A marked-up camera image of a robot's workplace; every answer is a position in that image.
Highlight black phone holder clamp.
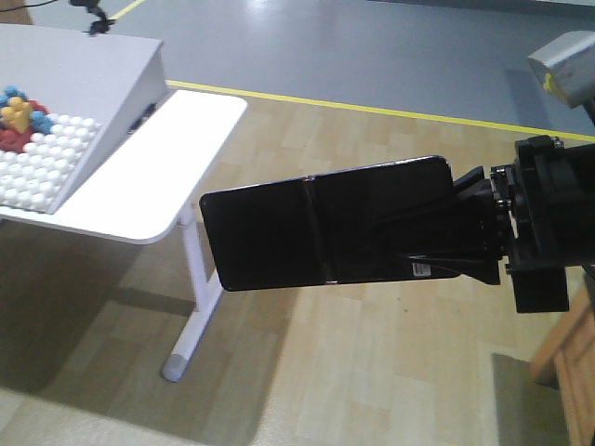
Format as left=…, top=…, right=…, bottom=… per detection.
left=68, top=0, right=116, bottom=36

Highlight wooden bed frame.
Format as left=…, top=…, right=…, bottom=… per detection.
left=529, top=276, right=594, bottom=445

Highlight colourful toy blocks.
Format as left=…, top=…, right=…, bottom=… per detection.
left=1, top=85, right=54, bottom=153

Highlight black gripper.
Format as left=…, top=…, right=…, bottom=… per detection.
left=369, top=136, right=594, bottom=312

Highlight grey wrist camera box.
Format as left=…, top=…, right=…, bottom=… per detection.
left=527, top=31, right=594, bottom=109

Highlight white sloped peg board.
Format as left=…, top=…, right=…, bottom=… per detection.
left=1, top=23, right=168, bottom=214

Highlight white adjustable desk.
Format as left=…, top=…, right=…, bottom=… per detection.
left=1, top=90, right=247, bottom=382

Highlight black smartphone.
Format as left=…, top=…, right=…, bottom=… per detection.
left=199, top=156, right=455, bottom=291

